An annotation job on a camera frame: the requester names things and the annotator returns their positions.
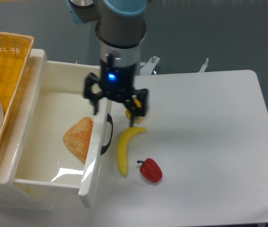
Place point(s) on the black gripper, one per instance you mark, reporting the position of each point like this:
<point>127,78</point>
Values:
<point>116,83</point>

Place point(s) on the orange triangle bread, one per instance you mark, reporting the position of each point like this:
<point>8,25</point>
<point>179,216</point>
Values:
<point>77,138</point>

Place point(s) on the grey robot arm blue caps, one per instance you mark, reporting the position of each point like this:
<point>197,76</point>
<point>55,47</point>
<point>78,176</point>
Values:
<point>120,30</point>

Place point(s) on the white upper drawer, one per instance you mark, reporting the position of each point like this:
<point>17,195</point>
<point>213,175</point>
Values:
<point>46,164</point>

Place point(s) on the white drawer cabinet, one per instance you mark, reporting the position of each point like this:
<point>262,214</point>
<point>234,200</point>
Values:
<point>13,138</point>

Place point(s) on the yellow bell pepper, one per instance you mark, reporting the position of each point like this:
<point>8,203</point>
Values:
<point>137,119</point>

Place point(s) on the yellow banana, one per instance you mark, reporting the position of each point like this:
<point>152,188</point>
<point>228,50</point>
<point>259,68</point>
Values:
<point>122,145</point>

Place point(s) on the red bell pepper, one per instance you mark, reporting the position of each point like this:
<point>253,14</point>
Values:
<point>150,170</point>

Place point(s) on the yellow woven basket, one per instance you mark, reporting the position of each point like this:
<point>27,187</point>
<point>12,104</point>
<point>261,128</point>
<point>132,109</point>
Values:
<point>14,52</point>

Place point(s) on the black drawer handle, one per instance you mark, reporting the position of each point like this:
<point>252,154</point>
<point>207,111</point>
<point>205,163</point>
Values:
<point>109,135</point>

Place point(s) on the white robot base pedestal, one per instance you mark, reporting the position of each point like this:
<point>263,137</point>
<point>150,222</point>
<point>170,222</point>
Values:
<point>146,67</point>

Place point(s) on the white metal bracket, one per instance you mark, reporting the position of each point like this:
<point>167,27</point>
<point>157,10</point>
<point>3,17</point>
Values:
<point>204,66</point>

